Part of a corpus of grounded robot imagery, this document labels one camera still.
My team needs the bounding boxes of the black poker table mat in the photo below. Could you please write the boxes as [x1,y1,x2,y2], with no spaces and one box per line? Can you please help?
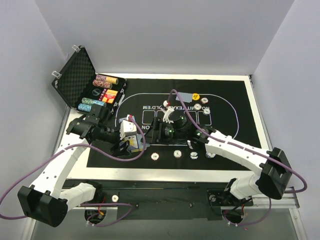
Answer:
[87,78,268,171]

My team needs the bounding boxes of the red chips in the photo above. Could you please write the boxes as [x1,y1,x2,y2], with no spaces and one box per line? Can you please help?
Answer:
[200,97,209,105]

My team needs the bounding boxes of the teal chip roll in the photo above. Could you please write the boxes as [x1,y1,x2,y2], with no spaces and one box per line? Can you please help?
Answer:
[81,97,107,107]
[77,103,93,113]

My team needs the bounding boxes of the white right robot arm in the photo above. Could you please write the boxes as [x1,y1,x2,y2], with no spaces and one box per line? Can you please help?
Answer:
[150,110,292,205]

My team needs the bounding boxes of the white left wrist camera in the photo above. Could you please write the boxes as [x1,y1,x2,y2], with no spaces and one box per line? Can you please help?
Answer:
[119,120,137,140]

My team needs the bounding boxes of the black chip carrying case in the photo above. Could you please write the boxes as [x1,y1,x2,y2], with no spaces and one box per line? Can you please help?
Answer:
[51,45,127,119]

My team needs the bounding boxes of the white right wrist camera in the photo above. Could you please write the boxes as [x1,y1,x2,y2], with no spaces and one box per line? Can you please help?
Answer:
[161,100,175,124]

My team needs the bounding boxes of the card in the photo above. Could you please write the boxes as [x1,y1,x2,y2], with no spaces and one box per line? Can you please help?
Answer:
[118,116,136,124]
[178,92,193,103]

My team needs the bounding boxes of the grey chips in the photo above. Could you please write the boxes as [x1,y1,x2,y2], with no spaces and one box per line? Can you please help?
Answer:
[193,103,202,111]

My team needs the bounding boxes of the orange card deck box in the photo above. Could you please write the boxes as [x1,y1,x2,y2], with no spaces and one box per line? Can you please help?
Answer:
[99,88,118,104]

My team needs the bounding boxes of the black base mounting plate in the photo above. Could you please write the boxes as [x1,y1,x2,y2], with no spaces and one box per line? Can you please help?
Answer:
[81,180,258,224]

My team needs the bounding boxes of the teal chip roll upper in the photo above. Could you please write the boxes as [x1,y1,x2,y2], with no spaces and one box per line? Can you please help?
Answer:
[81,97,107,107]

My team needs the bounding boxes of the black round dealer puck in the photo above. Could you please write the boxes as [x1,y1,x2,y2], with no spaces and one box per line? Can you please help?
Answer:
[91,88,101,96]

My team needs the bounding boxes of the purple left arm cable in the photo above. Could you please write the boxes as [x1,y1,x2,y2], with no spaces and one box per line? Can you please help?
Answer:
[0,117,148,228]

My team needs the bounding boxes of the red 100 chip stack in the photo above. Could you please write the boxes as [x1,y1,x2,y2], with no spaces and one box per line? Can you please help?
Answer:
[150,152,160,161]

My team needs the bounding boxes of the blue 5 chip stack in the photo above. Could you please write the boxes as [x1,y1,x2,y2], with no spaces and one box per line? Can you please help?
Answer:
[190,151,199,160]

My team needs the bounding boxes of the brown chip roll top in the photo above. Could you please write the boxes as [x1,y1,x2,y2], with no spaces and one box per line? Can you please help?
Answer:
[95,74,119,85]

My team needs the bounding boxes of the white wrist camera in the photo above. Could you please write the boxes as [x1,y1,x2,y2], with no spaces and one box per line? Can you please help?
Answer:
[161,100,175,124]
[119,120,137,140]

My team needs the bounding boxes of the blue playing card box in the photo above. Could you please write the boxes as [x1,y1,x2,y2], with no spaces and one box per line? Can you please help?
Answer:
[119,134,148,153]

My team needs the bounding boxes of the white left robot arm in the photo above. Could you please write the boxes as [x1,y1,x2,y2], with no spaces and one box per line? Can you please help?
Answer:
[17,115,120,227]

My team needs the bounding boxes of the teal chip roll lower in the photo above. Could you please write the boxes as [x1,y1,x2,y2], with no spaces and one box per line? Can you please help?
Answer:
[77,103,93,113]

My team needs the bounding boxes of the aluminium front rail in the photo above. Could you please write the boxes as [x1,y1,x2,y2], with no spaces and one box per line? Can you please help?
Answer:
[29,188,300,210]

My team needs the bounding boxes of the grey 1 chip stack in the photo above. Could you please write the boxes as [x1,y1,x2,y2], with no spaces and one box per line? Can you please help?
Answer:
[173,150,182,159]

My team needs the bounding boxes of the yellow big blind button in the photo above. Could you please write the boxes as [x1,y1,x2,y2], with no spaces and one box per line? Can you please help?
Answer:
[192,93,200,101]

